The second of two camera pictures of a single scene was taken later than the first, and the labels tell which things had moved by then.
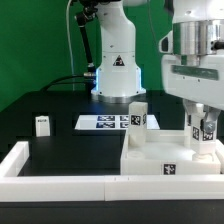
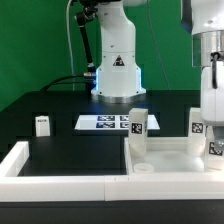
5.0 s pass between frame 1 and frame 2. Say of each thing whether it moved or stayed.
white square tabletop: moved
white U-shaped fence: stayed
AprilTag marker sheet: stayed
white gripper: moved
